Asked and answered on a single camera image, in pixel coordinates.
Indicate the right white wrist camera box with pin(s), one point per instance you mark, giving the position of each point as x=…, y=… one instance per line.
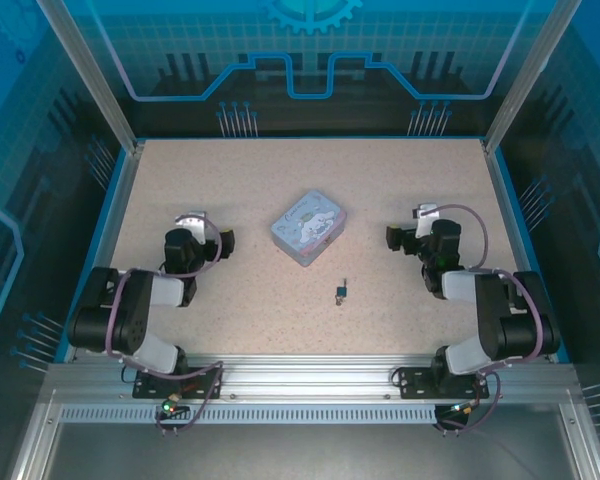
x=425, y=220

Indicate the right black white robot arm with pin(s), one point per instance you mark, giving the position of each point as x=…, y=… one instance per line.
x=510, y=325

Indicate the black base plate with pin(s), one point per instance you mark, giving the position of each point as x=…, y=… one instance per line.
x=205, y=385
x=415, y=382

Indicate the right aluminium side rail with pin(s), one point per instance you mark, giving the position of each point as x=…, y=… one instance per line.
x=516, y=240

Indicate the right aluminium frame post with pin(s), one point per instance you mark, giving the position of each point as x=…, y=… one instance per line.
x=527, y=75

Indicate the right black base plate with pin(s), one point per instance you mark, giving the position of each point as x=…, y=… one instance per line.
x=415, y=382

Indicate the grey metal tray panel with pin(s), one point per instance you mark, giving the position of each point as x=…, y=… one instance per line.
x=300, y=455

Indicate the aluminium mounting rail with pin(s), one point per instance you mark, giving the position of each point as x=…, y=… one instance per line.
x=305, y=375

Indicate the aluminium side rail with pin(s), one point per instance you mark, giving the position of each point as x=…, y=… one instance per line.
x=108, y=240
x=516, y=240

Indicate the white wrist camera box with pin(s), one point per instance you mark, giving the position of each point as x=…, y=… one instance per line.
x=192, y=224
x=425, y=220

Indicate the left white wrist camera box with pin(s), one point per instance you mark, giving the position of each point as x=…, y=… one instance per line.
x=192, y=224

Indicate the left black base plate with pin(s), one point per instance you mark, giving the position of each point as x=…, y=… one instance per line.
x=205, y=385

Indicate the cartoon dog tin box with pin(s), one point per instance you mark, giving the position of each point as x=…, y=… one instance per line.
x=310, y=227

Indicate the small blue padlock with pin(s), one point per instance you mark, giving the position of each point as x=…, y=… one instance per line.
x=340, y=294

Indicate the aluminium frame post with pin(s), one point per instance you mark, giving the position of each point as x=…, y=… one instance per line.
x=527, y=75
x=97, y=75

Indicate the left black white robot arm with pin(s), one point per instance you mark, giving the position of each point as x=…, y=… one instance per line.
x=130, y=325

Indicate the left aluminium side rail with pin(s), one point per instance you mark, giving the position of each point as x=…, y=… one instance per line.
x=108, y=240

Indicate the left aluminium frame post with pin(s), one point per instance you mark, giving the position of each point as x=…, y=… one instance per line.
x=97, y=75

